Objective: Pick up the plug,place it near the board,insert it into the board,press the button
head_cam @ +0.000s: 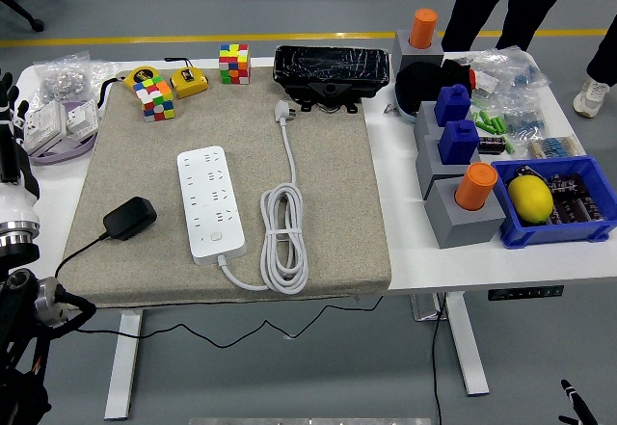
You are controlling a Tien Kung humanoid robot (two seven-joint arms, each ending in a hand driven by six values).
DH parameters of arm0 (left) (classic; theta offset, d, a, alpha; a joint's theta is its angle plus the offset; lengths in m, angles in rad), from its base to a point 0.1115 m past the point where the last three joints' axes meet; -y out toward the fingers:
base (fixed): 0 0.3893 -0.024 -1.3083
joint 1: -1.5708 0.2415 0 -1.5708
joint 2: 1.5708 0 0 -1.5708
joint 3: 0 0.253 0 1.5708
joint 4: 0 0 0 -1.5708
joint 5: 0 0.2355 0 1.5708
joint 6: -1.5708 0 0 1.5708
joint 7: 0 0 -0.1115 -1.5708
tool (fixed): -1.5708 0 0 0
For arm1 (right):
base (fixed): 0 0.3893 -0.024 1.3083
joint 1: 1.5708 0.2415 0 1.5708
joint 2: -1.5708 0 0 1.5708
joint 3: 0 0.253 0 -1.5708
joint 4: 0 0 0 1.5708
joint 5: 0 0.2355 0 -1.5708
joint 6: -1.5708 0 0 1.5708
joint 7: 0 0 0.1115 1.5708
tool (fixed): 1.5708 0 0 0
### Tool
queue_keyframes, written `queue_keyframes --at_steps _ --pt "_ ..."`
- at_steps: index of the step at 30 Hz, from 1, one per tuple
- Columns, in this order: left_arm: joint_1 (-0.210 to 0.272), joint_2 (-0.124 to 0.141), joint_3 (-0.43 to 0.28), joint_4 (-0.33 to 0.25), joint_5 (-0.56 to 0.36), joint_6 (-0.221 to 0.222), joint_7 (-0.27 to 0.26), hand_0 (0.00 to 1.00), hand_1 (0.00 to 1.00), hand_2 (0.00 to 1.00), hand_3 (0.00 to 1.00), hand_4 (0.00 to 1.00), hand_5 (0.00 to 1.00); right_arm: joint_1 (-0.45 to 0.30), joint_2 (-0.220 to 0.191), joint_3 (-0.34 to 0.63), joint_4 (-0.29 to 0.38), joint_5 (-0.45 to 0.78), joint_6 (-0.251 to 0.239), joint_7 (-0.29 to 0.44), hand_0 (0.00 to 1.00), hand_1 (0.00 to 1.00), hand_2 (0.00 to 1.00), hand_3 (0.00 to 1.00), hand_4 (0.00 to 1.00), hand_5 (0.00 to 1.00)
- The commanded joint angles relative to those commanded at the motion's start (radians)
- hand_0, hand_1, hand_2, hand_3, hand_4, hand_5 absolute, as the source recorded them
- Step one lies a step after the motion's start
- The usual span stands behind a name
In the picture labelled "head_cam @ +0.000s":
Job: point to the purple tray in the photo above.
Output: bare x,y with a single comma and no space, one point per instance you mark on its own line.
62,155

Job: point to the round yellow tape measure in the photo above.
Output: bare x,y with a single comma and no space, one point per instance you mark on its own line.
140,76

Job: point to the colourful puzzle cube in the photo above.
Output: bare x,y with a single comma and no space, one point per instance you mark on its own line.
154,99
233,63

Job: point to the clear bag blue components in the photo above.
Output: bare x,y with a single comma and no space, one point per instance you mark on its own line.
525,116
511,68

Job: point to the clear bag metal screws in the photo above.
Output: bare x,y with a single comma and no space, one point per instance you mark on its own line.
62,80

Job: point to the yellow lemon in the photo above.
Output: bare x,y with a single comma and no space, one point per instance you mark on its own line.
530,198

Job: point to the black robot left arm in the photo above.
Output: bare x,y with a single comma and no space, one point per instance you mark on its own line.
24,309

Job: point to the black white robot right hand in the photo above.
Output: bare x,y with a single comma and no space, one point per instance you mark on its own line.
578,403

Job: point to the black metal clip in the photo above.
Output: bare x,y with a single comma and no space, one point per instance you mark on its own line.
525,172

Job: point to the green battery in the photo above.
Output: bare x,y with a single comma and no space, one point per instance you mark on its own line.
487,124
500,124
509,144
477,119

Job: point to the black desk control panel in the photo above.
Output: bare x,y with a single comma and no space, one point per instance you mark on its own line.
525,293

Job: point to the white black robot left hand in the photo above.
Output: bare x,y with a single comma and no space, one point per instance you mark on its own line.
12,203

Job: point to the white table leg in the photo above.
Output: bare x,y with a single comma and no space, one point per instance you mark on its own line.
123,372
465,348

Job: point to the empty clear plastic bag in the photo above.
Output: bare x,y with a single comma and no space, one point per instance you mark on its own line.
106,72

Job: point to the grey under-desk box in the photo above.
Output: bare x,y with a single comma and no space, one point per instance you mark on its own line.
424,307

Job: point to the dark brown capacitor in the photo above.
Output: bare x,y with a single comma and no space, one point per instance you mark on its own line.
565,212
491,145
569,185
592,208

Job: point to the blue plastic bin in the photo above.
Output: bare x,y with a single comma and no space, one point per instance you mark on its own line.
544,234

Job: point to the black cloth bundle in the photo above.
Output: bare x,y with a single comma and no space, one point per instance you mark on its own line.
419,83

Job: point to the black power adapter plug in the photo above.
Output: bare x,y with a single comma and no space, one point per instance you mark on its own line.
130,218

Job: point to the square yellow tape measure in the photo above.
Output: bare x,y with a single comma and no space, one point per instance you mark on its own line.
189,82

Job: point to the blue block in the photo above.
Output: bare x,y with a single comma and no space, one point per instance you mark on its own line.
452,104
458,143

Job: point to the orange cylinder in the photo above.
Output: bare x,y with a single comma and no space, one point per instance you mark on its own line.
474,186
423,27

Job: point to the white bowl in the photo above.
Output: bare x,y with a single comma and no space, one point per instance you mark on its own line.
404,113

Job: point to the grey-brown mat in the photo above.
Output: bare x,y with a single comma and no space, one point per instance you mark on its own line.
328,179

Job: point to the white power strip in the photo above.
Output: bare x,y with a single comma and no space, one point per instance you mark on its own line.
209,203

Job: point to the white socket box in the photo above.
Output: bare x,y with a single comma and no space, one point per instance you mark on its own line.
82,116
45,126

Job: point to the black plastic-wrapped device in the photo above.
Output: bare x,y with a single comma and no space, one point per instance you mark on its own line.
332,66

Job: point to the clear bag taped resistors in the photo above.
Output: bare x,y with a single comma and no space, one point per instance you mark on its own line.
554,147

